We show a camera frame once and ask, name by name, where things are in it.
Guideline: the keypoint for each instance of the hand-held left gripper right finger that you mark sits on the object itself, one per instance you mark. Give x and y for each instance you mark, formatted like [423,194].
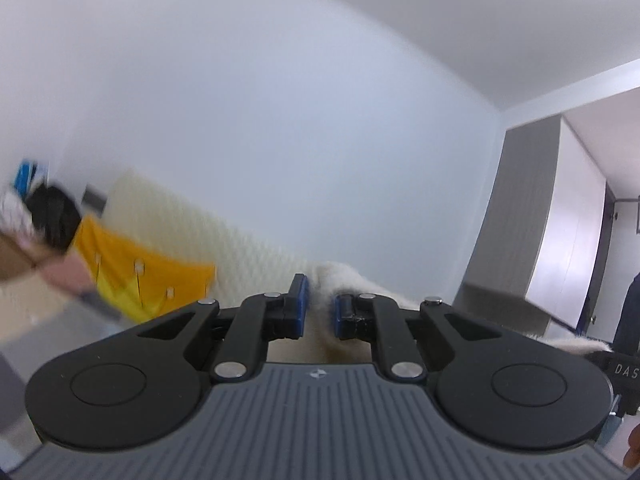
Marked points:
[342,316]

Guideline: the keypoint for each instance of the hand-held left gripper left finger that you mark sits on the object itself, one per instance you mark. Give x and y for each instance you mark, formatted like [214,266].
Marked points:
[299,306]

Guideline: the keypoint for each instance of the white fluffy sweater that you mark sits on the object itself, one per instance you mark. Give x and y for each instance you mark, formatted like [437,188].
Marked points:
[350,280]

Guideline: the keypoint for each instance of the person's dark clothing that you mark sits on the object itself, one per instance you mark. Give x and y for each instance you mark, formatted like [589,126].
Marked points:
[629,315]

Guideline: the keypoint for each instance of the cream quilted headboard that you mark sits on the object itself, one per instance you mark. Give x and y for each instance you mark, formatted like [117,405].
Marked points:
[200,225]

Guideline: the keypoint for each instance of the grey wardrobe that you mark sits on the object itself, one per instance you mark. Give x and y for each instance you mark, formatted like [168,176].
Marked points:
[530,220]

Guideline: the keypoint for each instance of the yellow crown print pillow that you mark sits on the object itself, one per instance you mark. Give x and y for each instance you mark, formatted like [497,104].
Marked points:
[125,260]

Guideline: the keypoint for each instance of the patchwork blanket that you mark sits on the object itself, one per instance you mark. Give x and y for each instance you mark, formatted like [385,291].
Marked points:
[70,275]

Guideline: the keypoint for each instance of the black bag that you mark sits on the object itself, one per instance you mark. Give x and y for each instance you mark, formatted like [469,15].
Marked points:
[52,217]

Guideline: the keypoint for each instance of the cardboard box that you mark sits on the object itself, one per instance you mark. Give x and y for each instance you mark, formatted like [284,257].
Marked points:
[20,260]

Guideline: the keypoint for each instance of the blue object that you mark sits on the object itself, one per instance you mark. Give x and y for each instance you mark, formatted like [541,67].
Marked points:
[27,177]

